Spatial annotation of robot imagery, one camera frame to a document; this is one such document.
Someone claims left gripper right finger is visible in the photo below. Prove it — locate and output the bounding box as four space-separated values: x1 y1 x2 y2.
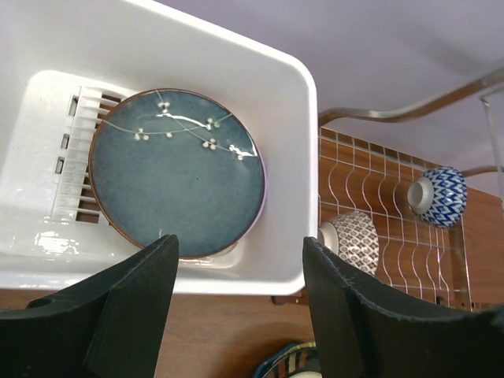
302 237 503 377

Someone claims black rimmed cream plate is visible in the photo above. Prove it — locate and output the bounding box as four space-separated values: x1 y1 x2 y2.
252 341 322 378

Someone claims blue zigzag bowl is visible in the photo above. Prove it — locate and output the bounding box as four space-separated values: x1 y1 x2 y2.
407 166 468 228

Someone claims white plastic bin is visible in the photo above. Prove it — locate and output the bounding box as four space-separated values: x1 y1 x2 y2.
1 1 318 295

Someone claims dark blue branch plate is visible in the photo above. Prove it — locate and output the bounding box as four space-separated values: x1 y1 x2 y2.
88 88 267 259

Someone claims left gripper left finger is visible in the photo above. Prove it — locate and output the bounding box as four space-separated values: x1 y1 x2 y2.
1 235 179 377

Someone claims metal dish rack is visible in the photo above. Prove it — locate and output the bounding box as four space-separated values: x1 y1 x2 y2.
318 64 503 310

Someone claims red patterned bowl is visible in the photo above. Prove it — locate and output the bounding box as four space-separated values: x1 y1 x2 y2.
318 211 380 276

